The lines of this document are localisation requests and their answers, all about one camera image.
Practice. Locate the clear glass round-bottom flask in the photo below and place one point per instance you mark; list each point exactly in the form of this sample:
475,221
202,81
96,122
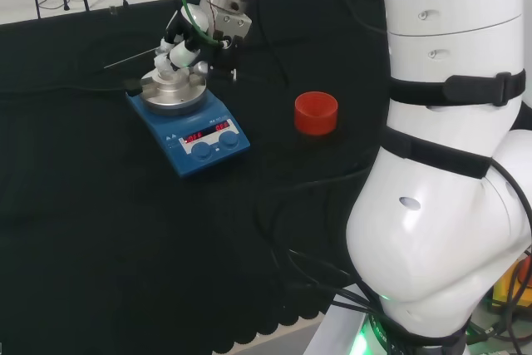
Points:
168,76

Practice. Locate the thin metal rod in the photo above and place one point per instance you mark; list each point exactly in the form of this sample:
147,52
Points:
124,60

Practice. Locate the black bench cloth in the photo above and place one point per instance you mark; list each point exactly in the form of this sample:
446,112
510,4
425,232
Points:
124,247

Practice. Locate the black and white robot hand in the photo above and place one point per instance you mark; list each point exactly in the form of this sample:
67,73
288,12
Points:
183,53

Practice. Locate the red stepped flask stand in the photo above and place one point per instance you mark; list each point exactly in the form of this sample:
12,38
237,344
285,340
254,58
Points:
316,114

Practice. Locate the heater with blue base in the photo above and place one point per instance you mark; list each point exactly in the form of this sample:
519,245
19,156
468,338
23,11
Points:
199,122

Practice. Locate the small cloth clip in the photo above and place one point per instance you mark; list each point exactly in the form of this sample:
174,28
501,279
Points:
112,10

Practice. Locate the yellow stop button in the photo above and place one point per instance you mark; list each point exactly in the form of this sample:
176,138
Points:
505,284

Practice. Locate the black clamp block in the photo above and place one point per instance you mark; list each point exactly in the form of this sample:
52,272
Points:
133,87

